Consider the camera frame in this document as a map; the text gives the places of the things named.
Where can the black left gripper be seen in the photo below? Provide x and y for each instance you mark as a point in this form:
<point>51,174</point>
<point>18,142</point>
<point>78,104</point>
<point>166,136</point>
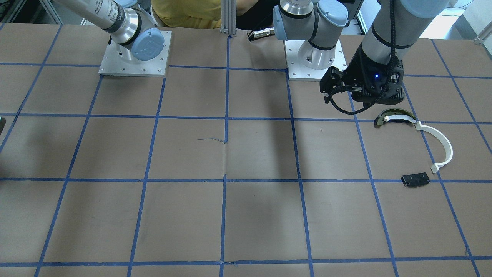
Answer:
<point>356,75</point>

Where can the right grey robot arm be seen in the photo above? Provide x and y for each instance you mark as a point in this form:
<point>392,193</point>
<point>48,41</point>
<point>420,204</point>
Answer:
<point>128,25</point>

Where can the olive brake shoe part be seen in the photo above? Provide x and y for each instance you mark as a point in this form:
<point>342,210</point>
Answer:
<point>394,115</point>

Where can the black rectangular plastic part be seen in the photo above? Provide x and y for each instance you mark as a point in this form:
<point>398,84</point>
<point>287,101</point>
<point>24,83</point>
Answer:
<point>415,180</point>

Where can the silver connector on table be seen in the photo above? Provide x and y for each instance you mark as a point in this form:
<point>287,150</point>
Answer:
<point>259,34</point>

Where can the person in yellow shirt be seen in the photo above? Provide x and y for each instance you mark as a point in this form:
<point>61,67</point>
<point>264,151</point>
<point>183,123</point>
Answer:
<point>206,14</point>

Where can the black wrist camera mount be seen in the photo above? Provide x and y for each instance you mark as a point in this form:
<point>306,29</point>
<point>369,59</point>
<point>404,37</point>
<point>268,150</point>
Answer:
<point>331,83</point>

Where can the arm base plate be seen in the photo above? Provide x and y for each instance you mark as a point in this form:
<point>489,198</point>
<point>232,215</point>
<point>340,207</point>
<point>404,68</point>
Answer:
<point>306,63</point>
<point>118,61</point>

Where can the aluminium frame post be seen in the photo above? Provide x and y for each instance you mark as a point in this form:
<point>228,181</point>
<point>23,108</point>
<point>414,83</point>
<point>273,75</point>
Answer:
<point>228,17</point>

